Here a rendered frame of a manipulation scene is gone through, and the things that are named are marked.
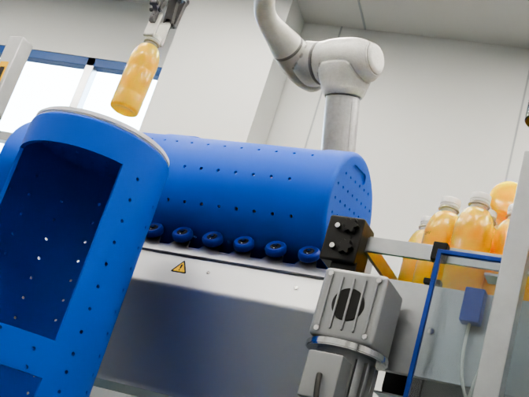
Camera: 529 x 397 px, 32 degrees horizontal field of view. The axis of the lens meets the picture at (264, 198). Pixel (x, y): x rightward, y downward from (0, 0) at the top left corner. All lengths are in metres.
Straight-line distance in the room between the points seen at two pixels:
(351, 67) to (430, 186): 2.56
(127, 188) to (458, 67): 3.98
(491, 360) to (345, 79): 1.40
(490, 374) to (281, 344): 0.52
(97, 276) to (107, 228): 0.09
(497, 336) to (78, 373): 0.71
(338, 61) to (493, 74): 2.87
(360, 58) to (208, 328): 1.07
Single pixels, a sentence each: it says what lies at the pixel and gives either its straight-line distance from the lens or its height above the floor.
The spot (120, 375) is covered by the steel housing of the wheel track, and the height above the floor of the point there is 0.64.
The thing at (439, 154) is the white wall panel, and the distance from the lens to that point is 5.25.
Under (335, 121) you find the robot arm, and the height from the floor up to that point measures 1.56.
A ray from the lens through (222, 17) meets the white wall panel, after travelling 5.63.
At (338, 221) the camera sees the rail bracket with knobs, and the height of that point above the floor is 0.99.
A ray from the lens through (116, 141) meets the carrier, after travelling 1.71.
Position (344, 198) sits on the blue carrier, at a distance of 1.95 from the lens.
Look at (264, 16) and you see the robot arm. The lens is 2.67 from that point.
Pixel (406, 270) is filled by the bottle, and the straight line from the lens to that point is 1.89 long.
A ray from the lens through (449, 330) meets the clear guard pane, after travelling 1.56.
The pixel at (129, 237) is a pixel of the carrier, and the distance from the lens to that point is 1.71.
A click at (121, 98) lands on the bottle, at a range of 2.25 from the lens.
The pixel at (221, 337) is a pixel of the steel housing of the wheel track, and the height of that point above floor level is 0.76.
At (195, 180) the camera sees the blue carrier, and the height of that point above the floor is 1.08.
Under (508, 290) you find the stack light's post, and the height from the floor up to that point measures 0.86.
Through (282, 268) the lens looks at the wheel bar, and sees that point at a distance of 1.86.
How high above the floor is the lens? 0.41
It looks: 20 degrees up
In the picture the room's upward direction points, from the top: 17 degrees clockwise
